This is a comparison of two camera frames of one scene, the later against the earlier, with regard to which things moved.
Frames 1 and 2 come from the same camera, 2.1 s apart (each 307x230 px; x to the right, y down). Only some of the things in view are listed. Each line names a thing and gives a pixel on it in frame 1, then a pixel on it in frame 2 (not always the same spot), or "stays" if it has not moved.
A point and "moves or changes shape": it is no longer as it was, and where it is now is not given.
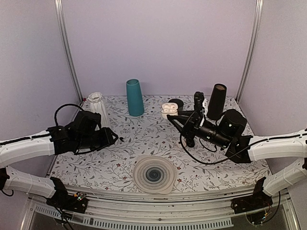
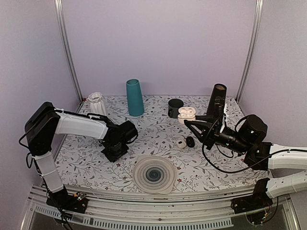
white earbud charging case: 169,109 moves or changes shape
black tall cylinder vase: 217,104 stays
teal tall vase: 135,100 stays
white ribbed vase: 97,106 stays
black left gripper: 107,138 to 112,158
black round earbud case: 190,142 stays
